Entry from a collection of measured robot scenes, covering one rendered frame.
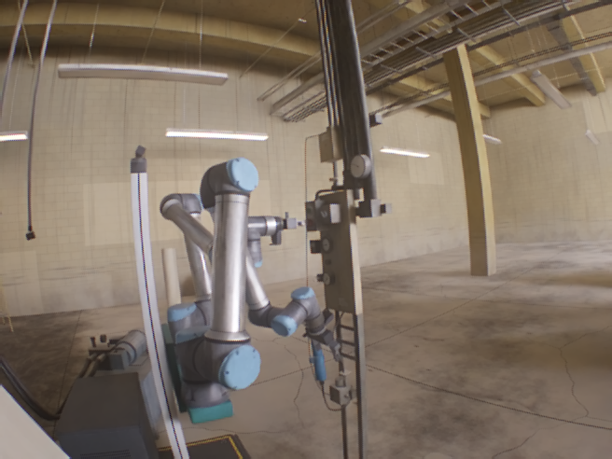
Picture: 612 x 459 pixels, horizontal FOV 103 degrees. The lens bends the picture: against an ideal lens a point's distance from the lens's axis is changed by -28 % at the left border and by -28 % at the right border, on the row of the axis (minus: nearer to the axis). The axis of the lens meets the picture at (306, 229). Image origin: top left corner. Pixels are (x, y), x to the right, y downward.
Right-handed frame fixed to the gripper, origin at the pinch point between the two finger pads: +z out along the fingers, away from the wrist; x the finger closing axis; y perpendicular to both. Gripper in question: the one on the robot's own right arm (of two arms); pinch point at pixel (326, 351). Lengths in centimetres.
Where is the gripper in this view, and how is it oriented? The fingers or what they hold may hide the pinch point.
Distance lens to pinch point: 155.0
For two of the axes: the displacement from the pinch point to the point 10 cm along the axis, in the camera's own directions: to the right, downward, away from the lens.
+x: 6.0, 0.7, -8.0
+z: 3.4, 8.8, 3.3
